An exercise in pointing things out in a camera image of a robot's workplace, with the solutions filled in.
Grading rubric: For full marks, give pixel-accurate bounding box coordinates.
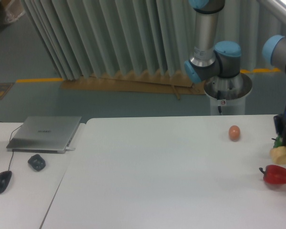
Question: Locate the red bell pepper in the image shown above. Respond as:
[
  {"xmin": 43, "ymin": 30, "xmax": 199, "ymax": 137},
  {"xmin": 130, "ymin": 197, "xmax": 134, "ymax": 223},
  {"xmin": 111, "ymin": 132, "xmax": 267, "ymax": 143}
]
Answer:
[{"xmin": 259, "ymin": 165, "xmax": 286, "ymax": 185}]

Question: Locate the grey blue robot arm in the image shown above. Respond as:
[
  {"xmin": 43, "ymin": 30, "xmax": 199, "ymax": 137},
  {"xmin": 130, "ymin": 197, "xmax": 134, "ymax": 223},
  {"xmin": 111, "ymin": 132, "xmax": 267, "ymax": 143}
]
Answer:
[{"xmin": 184, "ymin": 0, "xmax": 286, "ymax": 147}]

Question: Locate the brown egg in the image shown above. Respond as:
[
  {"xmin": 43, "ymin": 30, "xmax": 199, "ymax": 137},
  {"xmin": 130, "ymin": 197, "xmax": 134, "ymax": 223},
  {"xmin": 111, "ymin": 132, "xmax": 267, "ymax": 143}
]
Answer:
[{"xmin": 228, "ymin": 125, "xmax": 241, "ymax": 141}]

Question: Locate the silver closed laptop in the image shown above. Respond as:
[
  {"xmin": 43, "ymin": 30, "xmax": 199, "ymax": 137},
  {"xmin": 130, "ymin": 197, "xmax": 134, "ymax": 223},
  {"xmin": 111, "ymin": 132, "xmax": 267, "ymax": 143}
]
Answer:
[{"xmin": 6, "ymin": 116, "xmax": 81, "ymax": 153}]

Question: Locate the small black controller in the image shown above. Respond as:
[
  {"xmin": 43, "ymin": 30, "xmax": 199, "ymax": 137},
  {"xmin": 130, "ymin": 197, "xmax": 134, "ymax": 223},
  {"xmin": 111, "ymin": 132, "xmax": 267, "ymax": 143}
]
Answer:
[{"xmin": 28, "ymin": 154, "xmax": 46, "ymax": 172}]

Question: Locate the yellow bread loaf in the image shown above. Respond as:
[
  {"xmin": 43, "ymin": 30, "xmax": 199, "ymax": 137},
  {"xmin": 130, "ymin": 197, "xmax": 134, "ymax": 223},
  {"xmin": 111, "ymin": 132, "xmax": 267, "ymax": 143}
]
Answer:
[{"xmin": 270, "ymin": 146, "xmax": 286, "ymax": 165}]

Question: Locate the black computer mouse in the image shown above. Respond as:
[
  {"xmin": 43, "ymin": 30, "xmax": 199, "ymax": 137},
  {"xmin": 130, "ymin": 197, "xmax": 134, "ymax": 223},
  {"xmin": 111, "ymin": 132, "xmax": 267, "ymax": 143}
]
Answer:
[{"xmin": 0, "ymin": 170, "xmax": 12, "ymax": 194}]

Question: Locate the brown cardboard sheet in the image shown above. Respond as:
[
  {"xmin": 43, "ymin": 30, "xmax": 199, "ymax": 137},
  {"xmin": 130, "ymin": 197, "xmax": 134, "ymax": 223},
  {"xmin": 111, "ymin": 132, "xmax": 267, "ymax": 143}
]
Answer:
[{"xmin": 60, "ymin": 77, "xmax": 205, "ymax": 100}]

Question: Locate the black mouse cable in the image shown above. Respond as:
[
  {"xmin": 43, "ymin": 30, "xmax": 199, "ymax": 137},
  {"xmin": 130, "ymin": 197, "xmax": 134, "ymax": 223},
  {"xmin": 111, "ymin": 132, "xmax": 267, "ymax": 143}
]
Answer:
[{"xmin": 0, "ymin": 121, "xmax": 24, "ymax": 172}]

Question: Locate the grey pleated curtain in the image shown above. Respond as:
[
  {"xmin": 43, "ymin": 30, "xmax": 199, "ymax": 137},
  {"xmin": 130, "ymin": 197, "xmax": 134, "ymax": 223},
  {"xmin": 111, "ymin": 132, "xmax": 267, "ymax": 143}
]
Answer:
[{"xmin": 22, "ymin": 0, "xmax": 286, "ymax": 80}]

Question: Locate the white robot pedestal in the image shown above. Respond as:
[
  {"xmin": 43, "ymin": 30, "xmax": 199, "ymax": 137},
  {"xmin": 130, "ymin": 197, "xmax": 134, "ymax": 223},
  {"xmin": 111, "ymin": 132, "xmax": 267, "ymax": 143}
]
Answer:
[{"xmin": 204, "ymin": 73, "xmax": 253, "ymax": 115}]

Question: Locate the green bell pepper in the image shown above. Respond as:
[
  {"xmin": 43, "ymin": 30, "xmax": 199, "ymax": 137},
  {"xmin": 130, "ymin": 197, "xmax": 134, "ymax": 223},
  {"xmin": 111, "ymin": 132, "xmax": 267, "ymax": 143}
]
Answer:
[{"xmin": 272, "ymin": 135, "xmax": 283, "ymax": 148}]

